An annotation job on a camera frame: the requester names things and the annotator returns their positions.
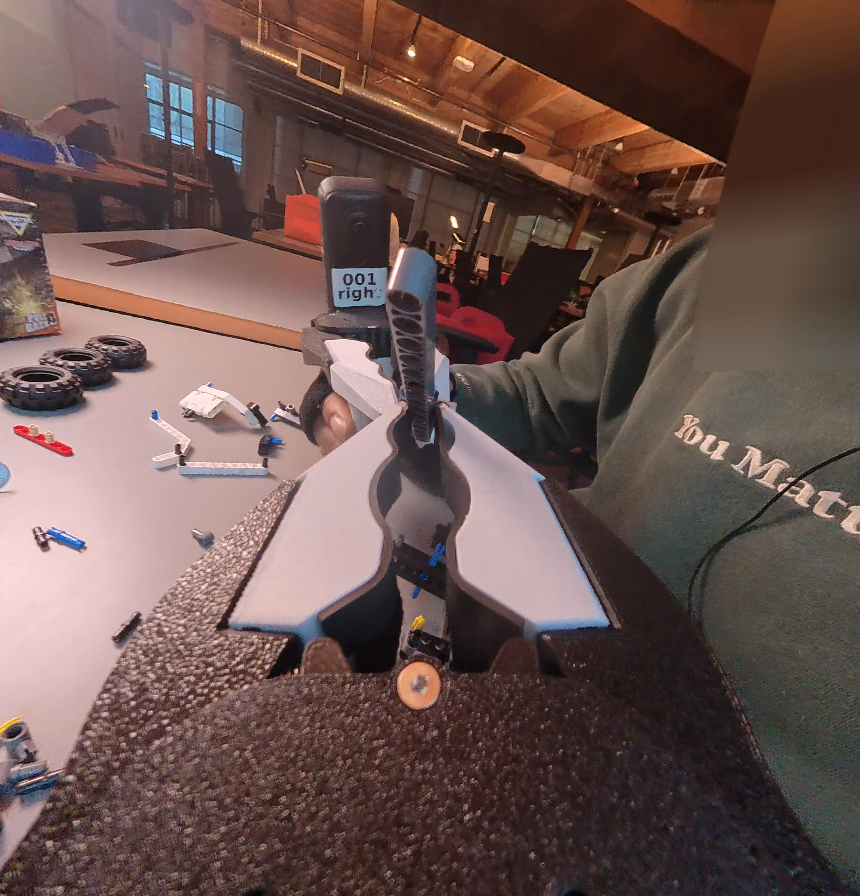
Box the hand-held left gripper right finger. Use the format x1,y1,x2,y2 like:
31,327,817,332
439,405,611,636

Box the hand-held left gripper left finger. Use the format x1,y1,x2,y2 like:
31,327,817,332
228,402,410,638

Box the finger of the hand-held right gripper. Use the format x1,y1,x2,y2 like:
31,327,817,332
324,338,404,429
432,349,460,413

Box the grey toy brick beam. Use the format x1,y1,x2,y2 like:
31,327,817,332
384,246,443,447

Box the grey desk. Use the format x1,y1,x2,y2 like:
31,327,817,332
0,301,333,869

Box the person's right hand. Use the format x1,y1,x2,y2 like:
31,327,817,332
300,374,367,461

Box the orange red crate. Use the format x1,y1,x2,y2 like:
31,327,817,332
284,195,324,244

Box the red plastic seat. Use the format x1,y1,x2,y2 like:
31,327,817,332
436,283,516,365

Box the white straight toy brick beam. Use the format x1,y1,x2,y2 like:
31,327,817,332
178,458,270,477

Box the white toy brick part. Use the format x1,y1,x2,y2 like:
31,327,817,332
179,384,270,429

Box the grey table with orange edge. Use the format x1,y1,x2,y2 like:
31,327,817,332
41,227,327,351

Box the black lamp stand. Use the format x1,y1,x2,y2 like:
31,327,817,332
472,129,528,246

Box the white bent toy brick beam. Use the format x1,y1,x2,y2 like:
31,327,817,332
150,410,193,470

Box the paned window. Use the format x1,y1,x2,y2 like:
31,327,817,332
143,62,245,170

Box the black toy rubber tire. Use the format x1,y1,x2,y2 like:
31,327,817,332
0,364,85,411
39,347,114,386
85,335,148,371

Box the person's green sweater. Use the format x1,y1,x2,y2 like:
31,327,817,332
570,371,860,896

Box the red thin toy brick plate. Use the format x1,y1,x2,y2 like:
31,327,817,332
13,423,74,455

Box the long wooden workbench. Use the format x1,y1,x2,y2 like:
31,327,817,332
0,126,193,198

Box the toy truck picture box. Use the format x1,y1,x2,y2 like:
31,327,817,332
0,185,60,344

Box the black thin cable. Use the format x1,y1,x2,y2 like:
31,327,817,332
688,437,860,618

